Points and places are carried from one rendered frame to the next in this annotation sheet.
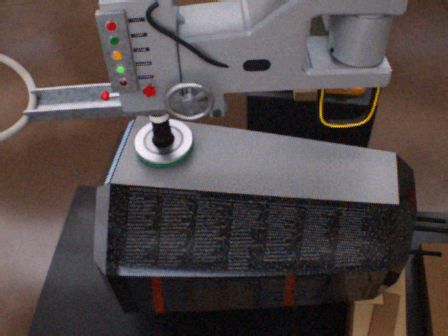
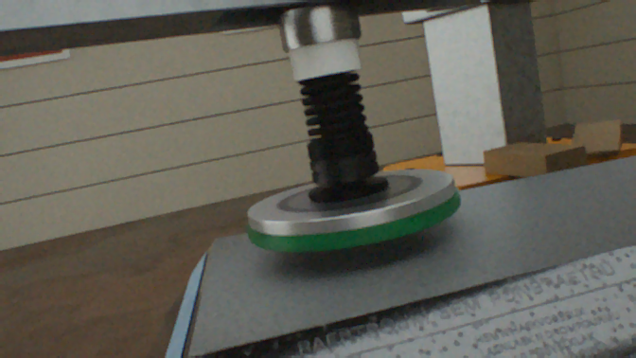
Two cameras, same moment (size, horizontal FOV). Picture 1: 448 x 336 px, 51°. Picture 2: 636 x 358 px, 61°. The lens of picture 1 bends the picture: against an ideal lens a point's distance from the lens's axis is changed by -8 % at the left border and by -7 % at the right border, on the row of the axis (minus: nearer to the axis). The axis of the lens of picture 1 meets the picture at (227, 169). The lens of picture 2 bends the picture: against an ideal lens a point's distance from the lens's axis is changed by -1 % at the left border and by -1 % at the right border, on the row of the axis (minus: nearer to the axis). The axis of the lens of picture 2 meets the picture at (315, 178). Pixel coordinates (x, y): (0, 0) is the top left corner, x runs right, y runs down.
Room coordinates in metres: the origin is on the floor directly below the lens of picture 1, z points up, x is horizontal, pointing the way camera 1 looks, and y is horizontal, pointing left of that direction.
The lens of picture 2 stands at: (0.74, 0.42, 1.02)
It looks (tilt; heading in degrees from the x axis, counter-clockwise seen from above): 9 degrees down; 343
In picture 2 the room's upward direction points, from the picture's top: 10 degrees counter-clockwise
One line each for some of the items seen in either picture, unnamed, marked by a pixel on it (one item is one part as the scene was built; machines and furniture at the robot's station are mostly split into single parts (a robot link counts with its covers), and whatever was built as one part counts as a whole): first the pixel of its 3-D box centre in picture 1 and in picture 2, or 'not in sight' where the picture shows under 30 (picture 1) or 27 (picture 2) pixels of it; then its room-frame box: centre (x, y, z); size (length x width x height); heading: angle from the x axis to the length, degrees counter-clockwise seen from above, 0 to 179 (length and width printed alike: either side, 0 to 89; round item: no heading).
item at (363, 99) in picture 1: (306, 113); not in sight; (1.93, -0.44, 0.37); 0.66 x 0.66 x 0.74; 81
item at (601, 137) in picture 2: not in sight; (595, 138); (1.74, -0.58, 0.80); 0.20 x 0.10 x 0.05; 130
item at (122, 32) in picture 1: (118, 52); not in sight; (1.15, 0.30, 1.41); 0.08 x 0.03 x 0.28; 91
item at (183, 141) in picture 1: (163, 140); (349, 197); (1.27, 0.23, 0.91); 0.21 x 0.21 x 0.01
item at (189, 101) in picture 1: (189, 93); not in sight; (1.15, 0.11, 1.23); 0.15 x 0.10 x 0.15; 91
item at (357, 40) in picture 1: (360, 26); not in sight; (1.28, -0.43, 1.38); 0.19 x 0.19 x 0.20
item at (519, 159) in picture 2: (303, 81); (531, 159); (1.69, -0.35, 0.81); 0.20 x 0.10 x 0.05; 179
